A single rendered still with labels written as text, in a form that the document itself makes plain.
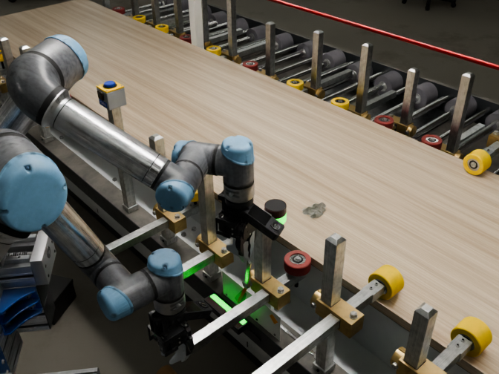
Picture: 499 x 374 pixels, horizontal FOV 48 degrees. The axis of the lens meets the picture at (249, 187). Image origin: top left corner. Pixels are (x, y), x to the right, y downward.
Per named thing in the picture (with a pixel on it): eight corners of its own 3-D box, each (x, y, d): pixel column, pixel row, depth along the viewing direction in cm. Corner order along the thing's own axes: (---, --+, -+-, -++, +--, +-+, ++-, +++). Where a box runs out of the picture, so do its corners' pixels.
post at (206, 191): (212, 291, 187) (203, 171, 160) (205, 286, 189) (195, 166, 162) (220, 286, 189) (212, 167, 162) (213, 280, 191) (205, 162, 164)
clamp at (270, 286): (278, 311, 157) (278, 298, 154) (246, 286, 165) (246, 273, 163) (292, 300, 160) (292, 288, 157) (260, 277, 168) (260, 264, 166)
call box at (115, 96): (109, 113, 189) (105, 91, 184) (99, 106, 193) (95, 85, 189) (127, 106, 192) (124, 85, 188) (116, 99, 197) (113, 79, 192)
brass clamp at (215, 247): (220, 270, 173) (219, 257, 170) (194, 248, 181) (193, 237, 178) (235, 260, 176) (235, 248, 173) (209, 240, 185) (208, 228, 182)
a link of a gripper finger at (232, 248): (229, 256, 150) (229, 229, 145) (249, 263, 148) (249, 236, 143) (224, 263, 148) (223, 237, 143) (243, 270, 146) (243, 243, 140)
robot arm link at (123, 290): (91, 301, 125) (134, 279, 131) (115, 331, 118) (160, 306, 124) (85, 276, 121) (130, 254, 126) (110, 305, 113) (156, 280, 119)
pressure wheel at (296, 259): (296, 300, 164) (298, 271, 157) (277, 285, 169) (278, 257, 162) (315, 286, 168) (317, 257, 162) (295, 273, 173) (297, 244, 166)
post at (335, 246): (324, 376, 153) (336, 243, 126) (314, 368, 156) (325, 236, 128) (332, 369, 155) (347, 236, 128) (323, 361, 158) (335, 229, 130)
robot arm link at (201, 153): (162, 156, 126) (209, 162, 124) (180, 132, 135) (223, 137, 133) (166, 184, 131) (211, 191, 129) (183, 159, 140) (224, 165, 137)
